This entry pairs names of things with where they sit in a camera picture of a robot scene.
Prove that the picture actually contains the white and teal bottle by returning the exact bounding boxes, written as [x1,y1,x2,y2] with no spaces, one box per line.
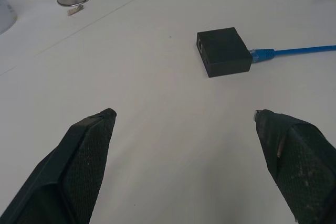
[0,0,18,35]

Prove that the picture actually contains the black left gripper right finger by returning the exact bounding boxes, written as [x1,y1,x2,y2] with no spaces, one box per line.
[253,109,336,224]

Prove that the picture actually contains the small black box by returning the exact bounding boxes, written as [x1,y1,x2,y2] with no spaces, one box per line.
[196,27,253,78]

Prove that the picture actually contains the blue Ethernet cable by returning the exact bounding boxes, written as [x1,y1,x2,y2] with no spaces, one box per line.
[248,45,336,63]

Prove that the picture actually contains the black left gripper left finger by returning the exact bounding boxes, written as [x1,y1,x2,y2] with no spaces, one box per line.
[0,108,117,224]

